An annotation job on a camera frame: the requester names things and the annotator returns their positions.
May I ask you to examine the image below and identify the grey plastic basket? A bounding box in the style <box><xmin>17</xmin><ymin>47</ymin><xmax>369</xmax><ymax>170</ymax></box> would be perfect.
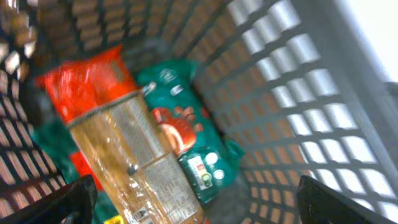
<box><xmin>1</xmin><ymin>0</ymin><xmax>397</xmax><ymax>223</ymax></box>

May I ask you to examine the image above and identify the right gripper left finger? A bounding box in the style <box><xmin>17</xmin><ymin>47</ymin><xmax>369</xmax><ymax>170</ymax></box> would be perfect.
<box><xmin>1</xmin><ymin>175</ymin><xmax>98</xmax><ymax>224</ymax></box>

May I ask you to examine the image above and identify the green Nescafe coffee bag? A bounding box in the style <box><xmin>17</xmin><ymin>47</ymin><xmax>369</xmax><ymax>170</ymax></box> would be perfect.
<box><xmin>34</xmin><ymin>60</ymin><xmax>243</xmax><ymax>223</ymax></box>

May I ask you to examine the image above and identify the orange spaghetti packet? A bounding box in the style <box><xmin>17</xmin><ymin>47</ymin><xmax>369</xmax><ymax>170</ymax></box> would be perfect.
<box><xmin>36</xmin><ymin>46</ymin><xmax>205</xmax><ymax>223</ymax></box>

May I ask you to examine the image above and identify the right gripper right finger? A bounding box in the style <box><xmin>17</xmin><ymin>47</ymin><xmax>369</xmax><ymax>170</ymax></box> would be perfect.
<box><xmin>296</xmin><ymin>175</ymin><xmax>394</xmax><ymax>224</ymax></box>

